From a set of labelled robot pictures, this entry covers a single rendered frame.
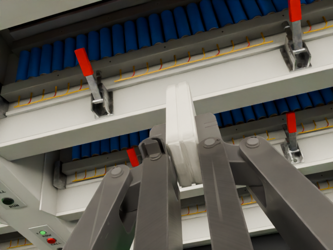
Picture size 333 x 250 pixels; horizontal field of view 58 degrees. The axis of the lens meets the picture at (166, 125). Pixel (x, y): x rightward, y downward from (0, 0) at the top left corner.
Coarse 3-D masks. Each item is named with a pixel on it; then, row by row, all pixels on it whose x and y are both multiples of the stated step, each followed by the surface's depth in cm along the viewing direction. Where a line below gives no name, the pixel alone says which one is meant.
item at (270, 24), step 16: (320, 0) 40; (272, 16) 41; (288, 16) 40; (304, 16) 40; (320, 16) 40; (208, 32) 42; (224, 32) 41; (240, 32) 41; (256, 32) 41; (272, 32) 41; (304, 32) 40; (144, 48) 43; (160, 48) 42; (176, 48) 42; (192, 48) 42; (208, 48) 42; (96, 64) 44; (112, 64) 43; (128, 64) 43; (144, 64) 44; (32, 80) 45; (48, 80) 45; (64, 80) 44; (80, 80) 45; (16, 96) 46; (32, 96) 47
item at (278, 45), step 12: (312, 36) 40; (324, 36) 40; (264, 48) 40; (276, 48) 40; (216, 60) 41; (228, 60) 41; (168, 72) 42; (180, 72) 42; (120, 84) 43; (132, 84) 43; (72, 96) 44; (84, 96) 44; (24, 108) 45; (36, 108) 45
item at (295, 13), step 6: (288, 0) 35; (294, 0) 35; (288, 6) 36; (294, 6) 35; (300, 6) 35; (294, 12) 35; (300, 12) 35; (294, 18) 36; (300, 18) 36; (294, 24) 36; (300, 24) 36; (294, 30) 36; (300, 30) 36; (294, 36) 37; (300, 36) 37; (294, 42) 37; (300, 42) 37; (294, 48) 37; (300, 48) 37
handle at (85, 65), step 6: (84, 48) 38; (78, 54) 38; (84, 54) 38; (78, 60) 38; (84, 60) 38; (84, 66) 39; (90, 66) 39; (84, 72) 39; (90, 72) 39; (90, 78) 40; (90, 84) 40; (96, 84) 40; (96, 90) 40; (96, 96) 41
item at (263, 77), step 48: (144, 0) 48; (240, 0) 47; (0, 48) 51; (240, 48) 42; (0, 96) 46; (48, 96) 46; (144, 96) 42; (192, 96) 40; (240, 96) 40; (288, 96) 42; (0, 144) 44; (48, 144) 45
